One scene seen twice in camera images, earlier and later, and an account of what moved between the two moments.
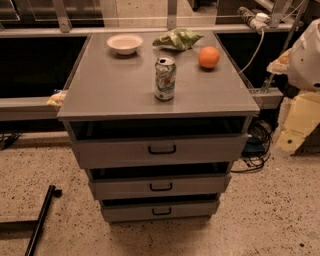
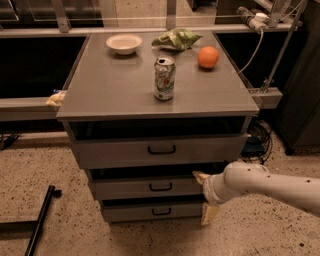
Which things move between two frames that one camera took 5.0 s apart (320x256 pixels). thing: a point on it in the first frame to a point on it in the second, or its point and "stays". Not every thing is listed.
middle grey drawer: x=158 y=186 stays
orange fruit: x=208 y=56 stays
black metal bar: x=52 y=192 stays
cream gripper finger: x=298 y=116 to x=216 y=190
